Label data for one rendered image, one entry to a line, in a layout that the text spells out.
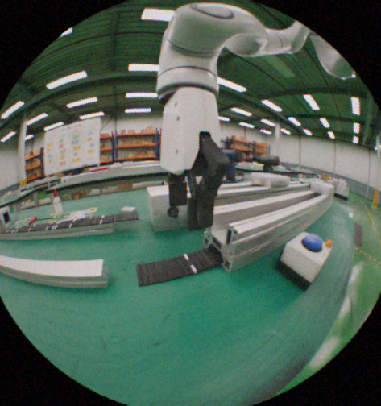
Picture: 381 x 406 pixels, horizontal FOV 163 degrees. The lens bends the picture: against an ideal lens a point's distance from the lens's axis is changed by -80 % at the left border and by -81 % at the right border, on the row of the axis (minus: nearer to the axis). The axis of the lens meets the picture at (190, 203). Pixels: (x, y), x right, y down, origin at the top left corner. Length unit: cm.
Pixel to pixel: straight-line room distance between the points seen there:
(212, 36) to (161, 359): 33
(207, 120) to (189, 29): 11
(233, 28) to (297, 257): 31
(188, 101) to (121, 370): 29
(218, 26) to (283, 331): 34
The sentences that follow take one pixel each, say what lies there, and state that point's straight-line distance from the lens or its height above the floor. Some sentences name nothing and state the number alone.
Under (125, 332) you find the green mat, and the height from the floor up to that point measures 78.
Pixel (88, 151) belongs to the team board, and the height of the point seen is 124.
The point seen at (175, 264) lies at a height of 78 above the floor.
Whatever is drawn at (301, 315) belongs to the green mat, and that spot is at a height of 78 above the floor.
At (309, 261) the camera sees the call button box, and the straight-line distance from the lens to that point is 24.
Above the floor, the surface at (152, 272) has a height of 78.
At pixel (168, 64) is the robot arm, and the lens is 20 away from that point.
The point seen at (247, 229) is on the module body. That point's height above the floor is 86.
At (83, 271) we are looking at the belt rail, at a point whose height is 81.
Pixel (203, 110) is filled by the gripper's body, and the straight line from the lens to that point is 15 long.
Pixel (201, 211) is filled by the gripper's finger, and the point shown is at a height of 90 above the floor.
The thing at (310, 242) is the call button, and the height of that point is 85.
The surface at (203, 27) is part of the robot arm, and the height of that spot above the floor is 110.
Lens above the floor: 96
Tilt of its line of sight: 19 degrees down
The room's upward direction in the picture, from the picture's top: straight up
